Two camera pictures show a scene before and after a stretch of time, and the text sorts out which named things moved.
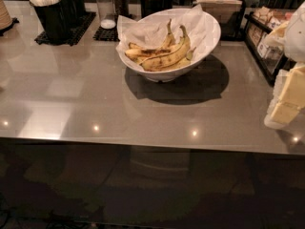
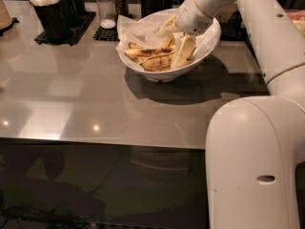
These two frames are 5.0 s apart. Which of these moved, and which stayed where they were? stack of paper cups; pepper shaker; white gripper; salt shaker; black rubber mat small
Moved: white gripper
Stayed: stack of paper cups; pepper shaker; salt shaker; black rubber mat small
